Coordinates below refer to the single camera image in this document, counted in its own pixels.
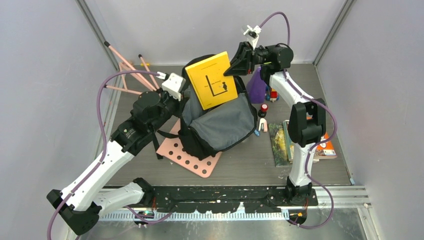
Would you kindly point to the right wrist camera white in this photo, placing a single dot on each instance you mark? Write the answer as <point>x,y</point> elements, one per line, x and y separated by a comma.
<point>252,35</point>

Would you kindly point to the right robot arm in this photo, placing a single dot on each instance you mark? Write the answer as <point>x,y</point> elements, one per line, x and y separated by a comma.
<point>307,122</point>

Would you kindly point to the teal paperback book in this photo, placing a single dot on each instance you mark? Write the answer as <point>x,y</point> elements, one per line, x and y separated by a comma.
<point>289,145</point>

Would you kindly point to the black student backpack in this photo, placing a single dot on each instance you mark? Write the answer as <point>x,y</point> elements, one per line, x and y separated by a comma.
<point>204,133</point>

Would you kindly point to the pink white stapler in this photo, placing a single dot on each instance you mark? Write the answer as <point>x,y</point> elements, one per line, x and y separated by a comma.
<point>263,125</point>

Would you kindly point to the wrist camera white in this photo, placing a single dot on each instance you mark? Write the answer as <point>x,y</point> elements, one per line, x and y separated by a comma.
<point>252,35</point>
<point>171,81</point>

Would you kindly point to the orange paperback book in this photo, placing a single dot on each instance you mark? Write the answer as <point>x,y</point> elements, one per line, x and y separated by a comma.
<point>324,151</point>

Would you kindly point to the pink perforated board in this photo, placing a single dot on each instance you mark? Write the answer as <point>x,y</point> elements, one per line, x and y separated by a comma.
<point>172,149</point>

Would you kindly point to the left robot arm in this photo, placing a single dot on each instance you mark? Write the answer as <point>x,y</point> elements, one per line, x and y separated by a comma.
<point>80,204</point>

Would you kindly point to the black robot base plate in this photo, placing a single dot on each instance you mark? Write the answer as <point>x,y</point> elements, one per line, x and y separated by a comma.
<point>222,199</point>

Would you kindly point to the red cap glue bottle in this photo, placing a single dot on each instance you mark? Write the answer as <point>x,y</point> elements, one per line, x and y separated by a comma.
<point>262,112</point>

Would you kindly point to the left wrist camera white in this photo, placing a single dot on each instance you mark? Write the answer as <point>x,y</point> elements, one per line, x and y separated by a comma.
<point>171,81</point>

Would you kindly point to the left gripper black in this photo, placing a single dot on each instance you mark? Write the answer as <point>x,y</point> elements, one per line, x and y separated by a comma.
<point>179,104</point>

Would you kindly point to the dark green fantasy book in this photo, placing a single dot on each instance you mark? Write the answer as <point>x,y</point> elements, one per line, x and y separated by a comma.
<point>278,144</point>

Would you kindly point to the yellow book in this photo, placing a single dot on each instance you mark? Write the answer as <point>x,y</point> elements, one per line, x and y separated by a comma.
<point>210,85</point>

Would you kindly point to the colourful toy block car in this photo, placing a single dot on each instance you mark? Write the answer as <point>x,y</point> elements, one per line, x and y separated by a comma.
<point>271,94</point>

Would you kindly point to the pink metal stool frame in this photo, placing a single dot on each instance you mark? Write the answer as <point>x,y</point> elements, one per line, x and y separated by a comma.
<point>146,78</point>

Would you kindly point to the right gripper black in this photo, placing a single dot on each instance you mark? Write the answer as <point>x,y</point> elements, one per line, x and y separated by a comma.
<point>242,62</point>

